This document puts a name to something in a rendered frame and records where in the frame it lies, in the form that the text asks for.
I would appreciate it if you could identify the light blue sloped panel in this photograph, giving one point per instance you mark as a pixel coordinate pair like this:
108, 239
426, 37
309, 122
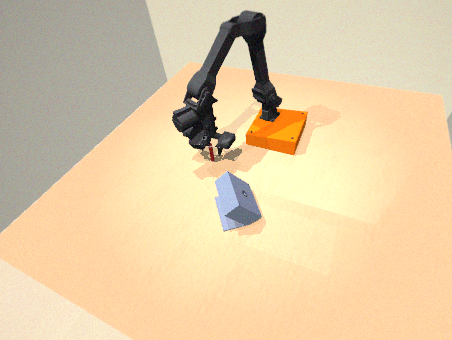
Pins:
236, 204

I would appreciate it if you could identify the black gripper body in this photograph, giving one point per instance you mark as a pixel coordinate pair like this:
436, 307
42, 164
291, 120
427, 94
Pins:
225, 140

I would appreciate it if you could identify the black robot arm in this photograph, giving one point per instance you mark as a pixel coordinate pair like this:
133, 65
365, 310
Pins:
252, 27

